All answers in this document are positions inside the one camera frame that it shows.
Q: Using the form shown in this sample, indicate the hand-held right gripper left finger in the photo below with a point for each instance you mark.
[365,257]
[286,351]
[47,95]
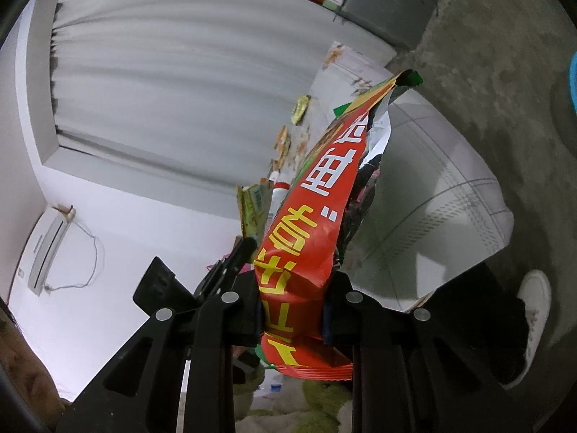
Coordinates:
[245,315]

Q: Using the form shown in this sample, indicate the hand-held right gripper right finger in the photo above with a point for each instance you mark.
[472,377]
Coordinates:
[336,320]

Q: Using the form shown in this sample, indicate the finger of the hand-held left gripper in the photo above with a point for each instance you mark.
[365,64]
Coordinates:
[241,252]

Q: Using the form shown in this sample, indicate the red snack packet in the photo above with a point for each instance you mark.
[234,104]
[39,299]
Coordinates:
[306,243]

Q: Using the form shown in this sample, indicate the blue plastic basket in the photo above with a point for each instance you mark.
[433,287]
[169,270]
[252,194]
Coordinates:
[574,81]

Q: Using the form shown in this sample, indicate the person's left forearm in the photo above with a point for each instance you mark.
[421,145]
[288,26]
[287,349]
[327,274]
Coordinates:
[25,370]

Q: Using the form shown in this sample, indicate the gold green packet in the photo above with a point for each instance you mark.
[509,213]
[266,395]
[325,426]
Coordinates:
[253,207]

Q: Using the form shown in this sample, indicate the green fluffy cloth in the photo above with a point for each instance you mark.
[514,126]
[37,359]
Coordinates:
[315,403]

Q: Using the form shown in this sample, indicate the white air conditioner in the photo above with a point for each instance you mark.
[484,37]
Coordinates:
[47,255]

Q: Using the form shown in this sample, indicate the orange snack packet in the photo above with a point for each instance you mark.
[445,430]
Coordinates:
[281,144]

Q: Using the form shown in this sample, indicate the person's leg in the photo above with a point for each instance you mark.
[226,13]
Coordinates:
[487,324]

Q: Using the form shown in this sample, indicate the yellow snack packet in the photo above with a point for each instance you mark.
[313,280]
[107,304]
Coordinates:
[301,108]

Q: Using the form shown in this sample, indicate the white curtain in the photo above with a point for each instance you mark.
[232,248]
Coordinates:
[180,76]

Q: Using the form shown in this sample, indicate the person's white shoe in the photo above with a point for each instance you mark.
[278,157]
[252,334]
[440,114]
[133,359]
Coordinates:
[534,320]

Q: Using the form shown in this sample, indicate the grey cabinet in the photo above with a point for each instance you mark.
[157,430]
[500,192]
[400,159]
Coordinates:
[387,4]

